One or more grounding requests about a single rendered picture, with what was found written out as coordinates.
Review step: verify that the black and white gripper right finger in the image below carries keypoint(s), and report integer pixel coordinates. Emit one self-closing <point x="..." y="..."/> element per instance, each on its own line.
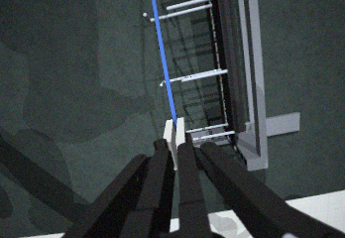
<point x="263" y="213"/>

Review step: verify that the blue cable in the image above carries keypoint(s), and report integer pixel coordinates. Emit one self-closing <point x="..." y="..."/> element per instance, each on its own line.
<point x="164" y="62"/>

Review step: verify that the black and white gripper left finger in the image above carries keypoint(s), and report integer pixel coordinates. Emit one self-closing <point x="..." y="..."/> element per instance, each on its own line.
<point x="114" y="211"/>

